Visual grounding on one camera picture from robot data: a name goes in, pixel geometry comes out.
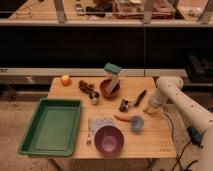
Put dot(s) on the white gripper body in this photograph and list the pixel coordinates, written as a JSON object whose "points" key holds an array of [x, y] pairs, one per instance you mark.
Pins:
{"points": [[157, 99]]}

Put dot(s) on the yellow banana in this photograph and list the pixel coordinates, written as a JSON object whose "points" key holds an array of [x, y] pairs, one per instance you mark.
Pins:
{"points": [[151, 110]]}

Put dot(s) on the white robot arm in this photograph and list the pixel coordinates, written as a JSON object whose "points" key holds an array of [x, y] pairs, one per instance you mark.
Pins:
{"points": [[169, 87]]}

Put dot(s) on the small metal cup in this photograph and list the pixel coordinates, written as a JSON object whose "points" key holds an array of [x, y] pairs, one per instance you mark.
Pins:
{"points": [[94, 98]]}

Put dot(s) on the blue small bowl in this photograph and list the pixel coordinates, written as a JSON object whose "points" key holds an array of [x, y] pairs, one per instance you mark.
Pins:
{"points": [[136, 123]]}

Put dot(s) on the orange carrot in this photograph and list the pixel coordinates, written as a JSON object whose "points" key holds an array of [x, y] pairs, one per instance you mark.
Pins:
{"points": [[124, 118]]}

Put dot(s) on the grey box in bowl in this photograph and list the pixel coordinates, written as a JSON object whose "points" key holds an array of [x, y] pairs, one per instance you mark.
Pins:
{"points": [[112, 84]]}

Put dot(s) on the wooden table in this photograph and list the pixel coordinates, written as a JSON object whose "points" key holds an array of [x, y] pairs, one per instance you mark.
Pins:
{"points": [[154, 141]]}

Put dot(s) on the black power box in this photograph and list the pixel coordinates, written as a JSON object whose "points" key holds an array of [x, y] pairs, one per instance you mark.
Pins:
{"points": [[195, 136]]}

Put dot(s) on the green sponge block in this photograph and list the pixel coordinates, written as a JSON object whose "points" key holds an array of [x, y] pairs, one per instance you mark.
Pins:
{"points": [[112, 68]]}

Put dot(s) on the brown wooden bowl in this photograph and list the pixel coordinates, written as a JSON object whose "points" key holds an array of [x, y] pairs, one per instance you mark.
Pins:
{"points": [[113, 94]]}

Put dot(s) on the purple bowl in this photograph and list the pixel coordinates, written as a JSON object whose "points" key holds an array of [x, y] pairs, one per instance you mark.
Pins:
{"points": [[109, 141]]}

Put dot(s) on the white cloth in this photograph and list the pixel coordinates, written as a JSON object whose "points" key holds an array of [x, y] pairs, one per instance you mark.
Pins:
{"points": [[96, 124]]}

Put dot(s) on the dark grape bunch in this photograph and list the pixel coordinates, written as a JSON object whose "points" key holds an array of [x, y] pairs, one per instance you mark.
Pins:
{"points": [[86, 87]]}

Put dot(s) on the metal fork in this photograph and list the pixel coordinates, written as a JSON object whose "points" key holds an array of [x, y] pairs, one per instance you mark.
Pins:
{"points": [[89, 139]]}

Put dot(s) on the orange fruit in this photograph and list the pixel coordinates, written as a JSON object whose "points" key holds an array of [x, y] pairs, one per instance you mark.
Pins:
{"points": [[66, 80]]}

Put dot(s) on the green plastic tray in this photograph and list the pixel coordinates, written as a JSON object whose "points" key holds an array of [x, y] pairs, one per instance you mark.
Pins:
{"points": [[52, 129]]}

